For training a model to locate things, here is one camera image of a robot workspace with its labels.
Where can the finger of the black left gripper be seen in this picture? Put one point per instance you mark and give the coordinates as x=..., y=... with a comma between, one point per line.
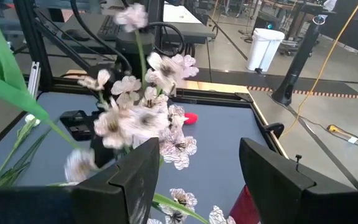
x=99, y=157

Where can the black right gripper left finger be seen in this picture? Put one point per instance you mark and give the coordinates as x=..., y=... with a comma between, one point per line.
x=129, y=186

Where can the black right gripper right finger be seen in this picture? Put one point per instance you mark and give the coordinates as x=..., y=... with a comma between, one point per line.
x=278, y=193

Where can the white artificial tulip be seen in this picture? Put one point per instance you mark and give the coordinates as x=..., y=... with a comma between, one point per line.
x=32, y=119

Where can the red artificial tulip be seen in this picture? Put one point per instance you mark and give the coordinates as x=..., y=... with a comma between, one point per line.
x=191, y=119

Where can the white artificial flower bunch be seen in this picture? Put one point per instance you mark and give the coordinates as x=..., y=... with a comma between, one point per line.
x=182, y=197
x=163, y=70

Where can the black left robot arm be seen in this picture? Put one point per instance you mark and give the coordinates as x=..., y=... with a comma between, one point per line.
x=129, y=46

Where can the red glass vase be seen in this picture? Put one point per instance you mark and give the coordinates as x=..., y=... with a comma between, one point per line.
x=244, y=208

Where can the silver aluminium extrusion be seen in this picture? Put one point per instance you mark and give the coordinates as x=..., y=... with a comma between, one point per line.
x=33, y=81

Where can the black table clamp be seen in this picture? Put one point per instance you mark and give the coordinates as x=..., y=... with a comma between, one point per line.
x=275, y=128

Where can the black computer mouse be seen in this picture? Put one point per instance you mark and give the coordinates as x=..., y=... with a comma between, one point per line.
x=76, y=35

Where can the black keyboard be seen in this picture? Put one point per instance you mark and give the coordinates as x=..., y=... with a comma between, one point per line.
x=110, y=28

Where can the black floor mat striped edge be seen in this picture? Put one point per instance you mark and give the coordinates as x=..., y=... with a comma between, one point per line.
x=244, y=79

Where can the black stand pole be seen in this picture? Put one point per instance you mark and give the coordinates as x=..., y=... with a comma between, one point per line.
x=297, y=62

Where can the gray side desk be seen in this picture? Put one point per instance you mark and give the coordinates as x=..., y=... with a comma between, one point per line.
x=182, y=32

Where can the white trash bin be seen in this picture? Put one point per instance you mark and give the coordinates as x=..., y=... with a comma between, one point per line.
x=264, y=49

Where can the black box blue light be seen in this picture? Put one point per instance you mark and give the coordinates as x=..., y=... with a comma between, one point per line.
x=263, y=21

